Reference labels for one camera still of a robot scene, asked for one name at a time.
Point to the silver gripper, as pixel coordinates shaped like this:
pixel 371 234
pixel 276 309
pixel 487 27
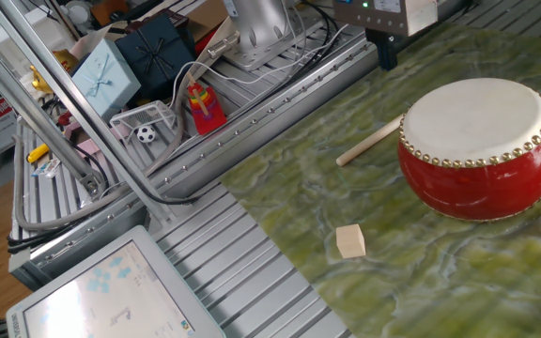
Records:
pixel 374 14

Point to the wooden drumstick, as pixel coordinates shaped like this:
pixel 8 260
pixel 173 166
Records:
pixel 364 145

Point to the red drum white head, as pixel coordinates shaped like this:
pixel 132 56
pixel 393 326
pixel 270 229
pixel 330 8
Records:
pixel 477 188

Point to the silver cylindrical fitting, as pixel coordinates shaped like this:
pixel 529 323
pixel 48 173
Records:
pixel 223 44

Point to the cardboard sheet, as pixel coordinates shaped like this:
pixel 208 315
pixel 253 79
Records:
pixel 209 16

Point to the wooden cube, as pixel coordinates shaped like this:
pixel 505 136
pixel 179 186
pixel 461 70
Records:
pixel 350 241

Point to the dark blue gift box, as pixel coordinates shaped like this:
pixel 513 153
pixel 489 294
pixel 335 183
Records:
pixel 158 51

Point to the green marble pattern board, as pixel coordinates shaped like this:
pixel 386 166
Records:
pixel 392 291

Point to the white mini goal net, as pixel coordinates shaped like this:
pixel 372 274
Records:
pixel 143 112

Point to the small soccer ball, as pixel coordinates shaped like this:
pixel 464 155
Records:
pixel 146 134

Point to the brown box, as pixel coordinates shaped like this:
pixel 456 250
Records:
pixel 111 10

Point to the light blue gift box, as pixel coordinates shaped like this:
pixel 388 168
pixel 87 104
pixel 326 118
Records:
pixel 106 80

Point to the pink tray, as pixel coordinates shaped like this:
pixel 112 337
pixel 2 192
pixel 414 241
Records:
pixel 87 146

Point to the gold cat figurine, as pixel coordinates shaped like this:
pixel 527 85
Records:
pixel 40 82

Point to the small printed packet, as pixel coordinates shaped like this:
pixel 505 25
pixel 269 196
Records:
pixel 46 168

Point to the white teach pendant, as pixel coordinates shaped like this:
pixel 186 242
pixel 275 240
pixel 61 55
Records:
pixel 111 291

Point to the silver column pedestal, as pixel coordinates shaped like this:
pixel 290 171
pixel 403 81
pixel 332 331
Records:
pixel 261 23

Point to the aluminium rail beam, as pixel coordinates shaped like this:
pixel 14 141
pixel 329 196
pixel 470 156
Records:
pixel 251 141

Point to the aluminium frame post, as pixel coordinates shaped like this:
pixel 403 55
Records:
pixel 31 112
pixel 87 117

